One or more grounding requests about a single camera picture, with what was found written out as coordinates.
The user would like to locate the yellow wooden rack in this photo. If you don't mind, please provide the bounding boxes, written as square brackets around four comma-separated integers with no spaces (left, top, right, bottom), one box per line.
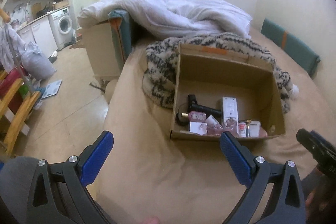
[1,71,41,156]

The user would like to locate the white tube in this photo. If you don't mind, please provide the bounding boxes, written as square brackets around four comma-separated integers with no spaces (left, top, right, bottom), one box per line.
[206,115,220,126]

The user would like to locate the white washing machine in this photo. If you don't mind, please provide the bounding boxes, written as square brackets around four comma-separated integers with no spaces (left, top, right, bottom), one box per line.
[48,6,74,50]

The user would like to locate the white kitchen cabinet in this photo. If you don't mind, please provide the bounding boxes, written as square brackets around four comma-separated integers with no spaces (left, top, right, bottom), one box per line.
[17,16,58,57]

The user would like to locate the pink perfume bottle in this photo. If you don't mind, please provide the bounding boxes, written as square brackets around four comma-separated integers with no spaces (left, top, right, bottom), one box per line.
[181,111,206,122]

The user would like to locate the teal cushion on right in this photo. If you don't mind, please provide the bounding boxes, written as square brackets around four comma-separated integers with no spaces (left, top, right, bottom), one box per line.
[261,18,321,78]

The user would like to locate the teal cushion under duvet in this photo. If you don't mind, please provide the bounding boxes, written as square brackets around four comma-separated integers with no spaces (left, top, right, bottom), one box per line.
[108,9,134,70]

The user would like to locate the bathroom scale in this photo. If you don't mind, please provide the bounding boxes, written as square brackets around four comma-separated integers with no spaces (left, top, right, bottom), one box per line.
[42,80,63,99]

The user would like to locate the person right hand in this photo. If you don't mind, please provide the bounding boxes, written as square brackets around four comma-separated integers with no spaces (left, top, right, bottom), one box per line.
[305,175,335,223]

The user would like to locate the white remote control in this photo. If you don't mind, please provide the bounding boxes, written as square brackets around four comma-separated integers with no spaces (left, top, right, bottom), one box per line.
[222,97,239,125]

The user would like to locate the beige bed frame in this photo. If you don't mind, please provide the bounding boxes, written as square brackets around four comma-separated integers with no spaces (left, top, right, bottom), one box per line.
[76,21,123,88]

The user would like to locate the white duvet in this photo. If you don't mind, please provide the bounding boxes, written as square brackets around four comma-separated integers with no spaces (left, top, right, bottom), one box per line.
[77,0,252,39]

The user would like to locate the brown cardboard box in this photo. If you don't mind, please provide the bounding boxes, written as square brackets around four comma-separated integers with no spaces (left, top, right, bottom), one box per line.
[170,44,285,141]

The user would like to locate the white earbuds case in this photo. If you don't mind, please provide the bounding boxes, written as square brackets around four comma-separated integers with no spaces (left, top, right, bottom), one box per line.
[249,121,261,138]

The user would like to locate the black flashlight with strap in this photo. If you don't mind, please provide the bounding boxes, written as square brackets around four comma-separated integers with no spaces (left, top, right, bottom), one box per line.
[175,103,222,126]

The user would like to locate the black white knitted blanket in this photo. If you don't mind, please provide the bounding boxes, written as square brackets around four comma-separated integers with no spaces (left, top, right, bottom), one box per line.
[142,32,299,114]

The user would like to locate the white power adapter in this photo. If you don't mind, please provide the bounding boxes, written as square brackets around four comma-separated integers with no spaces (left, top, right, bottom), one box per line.
[189,122,207,135]

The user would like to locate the white pill bottle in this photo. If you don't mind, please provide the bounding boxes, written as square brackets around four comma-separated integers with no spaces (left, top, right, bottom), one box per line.
[238,122,247,138]

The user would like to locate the grey laundry bag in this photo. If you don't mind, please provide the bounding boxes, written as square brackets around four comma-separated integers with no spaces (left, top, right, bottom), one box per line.
[21,42,56,80]

